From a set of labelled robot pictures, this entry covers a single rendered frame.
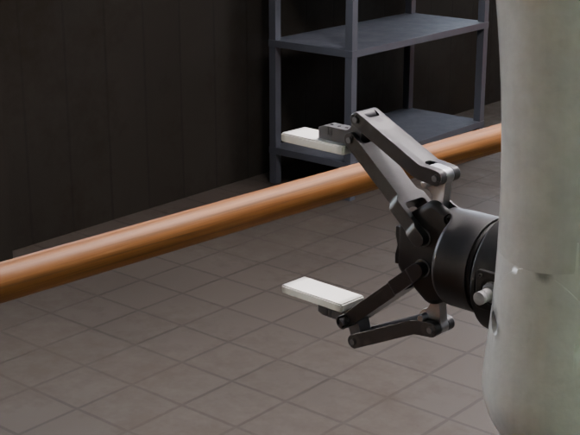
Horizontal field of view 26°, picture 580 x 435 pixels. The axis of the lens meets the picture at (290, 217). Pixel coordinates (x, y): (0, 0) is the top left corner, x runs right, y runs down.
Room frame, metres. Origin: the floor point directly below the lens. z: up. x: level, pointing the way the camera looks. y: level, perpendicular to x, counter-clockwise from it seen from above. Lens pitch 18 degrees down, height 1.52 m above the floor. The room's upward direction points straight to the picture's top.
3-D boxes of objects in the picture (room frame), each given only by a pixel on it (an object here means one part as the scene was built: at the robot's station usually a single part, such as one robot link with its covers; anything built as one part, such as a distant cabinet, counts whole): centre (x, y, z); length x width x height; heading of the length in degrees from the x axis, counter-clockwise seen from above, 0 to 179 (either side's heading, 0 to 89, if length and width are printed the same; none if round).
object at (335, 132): (0.99, -0.05, 1.28); 0.05 x 0.01 x 0.03; 46
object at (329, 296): (1.01, -0.03, 1.13); 0.07 x 0.03 x 0.01; 46
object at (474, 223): (0.92, -0.12, 1.20); 0.09 x 0.07 x 0.08; 46
